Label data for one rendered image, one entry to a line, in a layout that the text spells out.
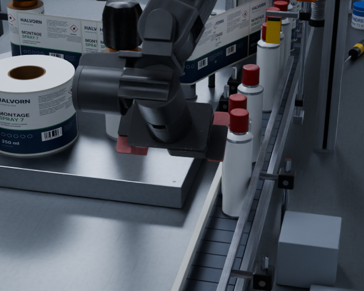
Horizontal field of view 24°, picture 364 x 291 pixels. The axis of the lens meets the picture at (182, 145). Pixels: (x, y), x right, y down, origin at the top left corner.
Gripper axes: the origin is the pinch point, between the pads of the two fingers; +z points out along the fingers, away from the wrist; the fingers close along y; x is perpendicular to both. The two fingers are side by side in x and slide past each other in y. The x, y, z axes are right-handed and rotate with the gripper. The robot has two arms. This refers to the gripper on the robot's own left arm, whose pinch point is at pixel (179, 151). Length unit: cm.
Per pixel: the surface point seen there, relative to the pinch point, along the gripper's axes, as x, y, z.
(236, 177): -10.0, -3.4, 34.8
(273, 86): -44, -5, 66
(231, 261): 9.2, -6.4, 20.0
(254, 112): -28, -4, 46
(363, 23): -95, -24, 120
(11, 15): -55, 59, 60
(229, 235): -0.3, -3.1, 38.3
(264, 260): 9.5, -11.8, 16.3
